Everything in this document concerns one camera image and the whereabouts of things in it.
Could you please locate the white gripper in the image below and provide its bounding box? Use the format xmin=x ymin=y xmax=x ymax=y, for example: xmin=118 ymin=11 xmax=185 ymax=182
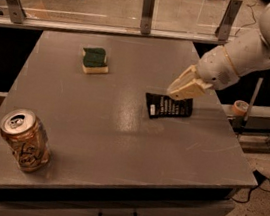
xmin=167 ymin=46 xmax=240 ymax=101

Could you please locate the black rxbar chocolate wrapper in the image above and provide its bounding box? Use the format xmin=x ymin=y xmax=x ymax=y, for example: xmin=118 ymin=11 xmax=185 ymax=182
xmin=145 ymin=93 xmax=193 ymax=119

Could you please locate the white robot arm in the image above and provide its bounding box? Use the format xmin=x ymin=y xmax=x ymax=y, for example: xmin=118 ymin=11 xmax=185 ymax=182
xmin=166 ymin=4 xmax=270 ymax=101

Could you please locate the green and yellow sponge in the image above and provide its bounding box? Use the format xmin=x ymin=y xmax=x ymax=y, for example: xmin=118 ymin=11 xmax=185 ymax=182
xmin=82 ymin=47 xmax=109 ymax=74

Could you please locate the roll of tan tape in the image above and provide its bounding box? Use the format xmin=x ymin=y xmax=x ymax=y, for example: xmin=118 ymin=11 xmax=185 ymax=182
xmin=232 ymin=100 xmax=249 ymax=116

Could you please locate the clear acrylic barrier panel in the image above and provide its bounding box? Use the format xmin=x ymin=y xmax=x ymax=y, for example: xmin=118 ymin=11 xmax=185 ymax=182
xmin=0 ymin=0 xmax=270 ymax=56

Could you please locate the brown aluminium drink can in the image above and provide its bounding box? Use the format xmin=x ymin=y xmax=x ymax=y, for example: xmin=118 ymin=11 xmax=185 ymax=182
xmin=0 ymin=109 xmax=51 ymax=173

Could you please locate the right metal panel bracket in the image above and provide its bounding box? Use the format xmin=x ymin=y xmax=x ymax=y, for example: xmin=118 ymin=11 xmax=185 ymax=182
xmin=215 ymin=0 xmax=243 ymax=42

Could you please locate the grey metal upright post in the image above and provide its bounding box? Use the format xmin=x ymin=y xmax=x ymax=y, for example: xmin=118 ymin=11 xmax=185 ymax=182
xmin=243 ymin=77 xmax=264 ymax=125

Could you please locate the middle metal panel bracket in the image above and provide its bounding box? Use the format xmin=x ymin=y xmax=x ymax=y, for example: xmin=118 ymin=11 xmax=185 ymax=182
xmin=140 ymin=0 xmax=155 ymax=35

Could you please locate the black floor cable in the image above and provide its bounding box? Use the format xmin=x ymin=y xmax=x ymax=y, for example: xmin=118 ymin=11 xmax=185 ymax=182
xmin=230 ymin=167 xmax=270 ymax=209

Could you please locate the grey drawer with black handle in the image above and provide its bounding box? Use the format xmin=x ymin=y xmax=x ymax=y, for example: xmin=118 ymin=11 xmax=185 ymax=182
xmin=0 ymin=164 xmax=237 ymax=216

